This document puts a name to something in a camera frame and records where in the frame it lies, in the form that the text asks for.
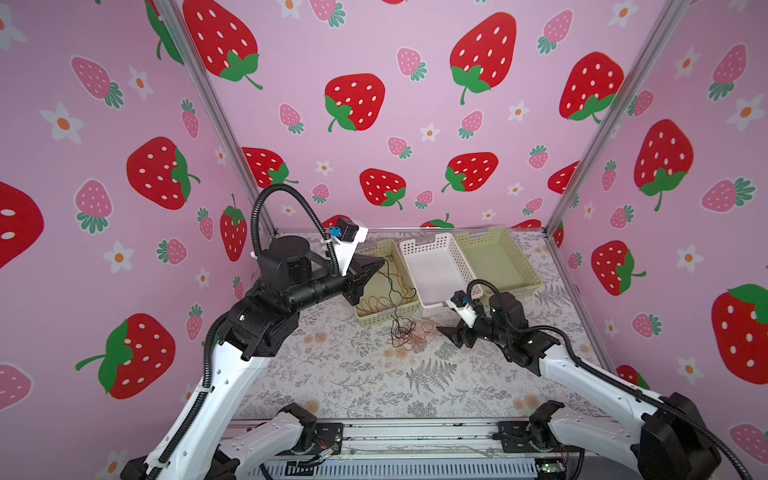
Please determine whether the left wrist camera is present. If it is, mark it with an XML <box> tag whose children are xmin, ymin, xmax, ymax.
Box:
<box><xmin>323</xmin><ymin>216</ymin><xmax>369</xmax><ymax>276</ymax></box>

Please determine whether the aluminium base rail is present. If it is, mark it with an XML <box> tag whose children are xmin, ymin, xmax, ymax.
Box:
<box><xmin>179</xmin><ymin>418</ymin><xmax>673</xmax><ymax>480</ymax></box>

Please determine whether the red cable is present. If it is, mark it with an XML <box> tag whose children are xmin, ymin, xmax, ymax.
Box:
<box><xmin>353</xmin><ymin>256</ymin><xmax>418</xmax><ymax>316</ymax></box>

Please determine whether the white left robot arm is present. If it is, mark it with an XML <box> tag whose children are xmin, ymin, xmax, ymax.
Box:
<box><xmin>120</xmin><ymin>184</ymin><xmax>384</xmax><ymax>479</ymax></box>

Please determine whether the left green perforated basket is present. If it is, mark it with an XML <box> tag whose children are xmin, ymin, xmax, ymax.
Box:
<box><xmin>355</xmin><ymin>239</ymin><xmax>420</xmax><ymax>327</ymax></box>

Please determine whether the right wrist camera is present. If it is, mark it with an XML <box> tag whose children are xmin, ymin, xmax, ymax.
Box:
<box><xmin>446</xmin><ymin>291</ymin><xmax>479</xmax><ymax>328</ymax></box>

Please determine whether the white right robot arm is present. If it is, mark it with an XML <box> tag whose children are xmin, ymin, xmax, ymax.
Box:
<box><xmin>439</xmin><ymin>280</ymin><xmax>751</xmax><ymax>479</ymax></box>

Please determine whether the green perforated basket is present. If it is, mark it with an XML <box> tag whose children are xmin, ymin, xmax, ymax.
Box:
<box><xmin>455</xmin><ymin>226</ymin><xmax>541</xmax><ymax>297</ymax></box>
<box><xmin>355</xmin><ymin>239</ymin><xmax>420</xmax><ymax>327</ymax></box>

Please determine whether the white perforated basket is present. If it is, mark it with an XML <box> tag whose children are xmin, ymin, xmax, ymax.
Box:
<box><xmin>398</xmin><ymin>233</ymin><xmax>476</xmax><ymax>317</ymax></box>

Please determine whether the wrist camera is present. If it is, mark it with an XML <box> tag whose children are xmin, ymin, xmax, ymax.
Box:
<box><xmin>446</xmin><ymin>291</ymin><xmax>479</xmax><ymax>328</ymax></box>
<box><xmin>323</xmin><ymin>216</ymin><xmax>369</xmax><ymax>276</ymax></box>

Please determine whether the right green perforated basket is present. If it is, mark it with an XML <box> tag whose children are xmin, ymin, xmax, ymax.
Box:
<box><xmin>455</xmin><ymin>226</ymin><xmax>541</xmax><ymax>297</ymax></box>

